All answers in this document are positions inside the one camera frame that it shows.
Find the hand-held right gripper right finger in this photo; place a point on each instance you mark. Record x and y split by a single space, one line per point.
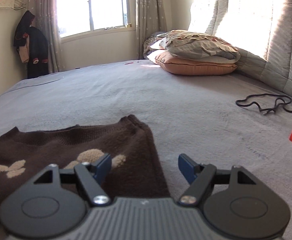
187 167

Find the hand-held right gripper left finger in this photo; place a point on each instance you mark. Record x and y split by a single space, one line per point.
102 168

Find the brown sweater with beige patches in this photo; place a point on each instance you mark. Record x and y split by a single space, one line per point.
48 142

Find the grey bed blanket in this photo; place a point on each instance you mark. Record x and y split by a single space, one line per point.
161 92

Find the orange pillow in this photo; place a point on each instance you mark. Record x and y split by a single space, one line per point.
198 66

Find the small red item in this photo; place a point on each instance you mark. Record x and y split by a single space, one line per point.
131 62

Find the grey floral pillow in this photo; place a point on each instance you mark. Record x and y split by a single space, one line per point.
198 47

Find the white pillow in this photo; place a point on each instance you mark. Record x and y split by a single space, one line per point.
157 48

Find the folded floral quilt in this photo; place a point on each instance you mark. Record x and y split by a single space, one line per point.
148 40

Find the dark hanging coat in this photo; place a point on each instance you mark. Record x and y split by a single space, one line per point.
38 47

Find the grey quilted headboard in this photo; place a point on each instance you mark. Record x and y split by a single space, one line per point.
281 67

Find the pink hanging garment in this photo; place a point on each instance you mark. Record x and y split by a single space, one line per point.
24 52

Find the grey star curtain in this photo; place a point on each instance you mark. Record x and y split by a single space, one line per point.
45 17
148 10

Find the window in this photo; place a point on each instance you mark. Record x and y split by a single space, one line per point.
98 5

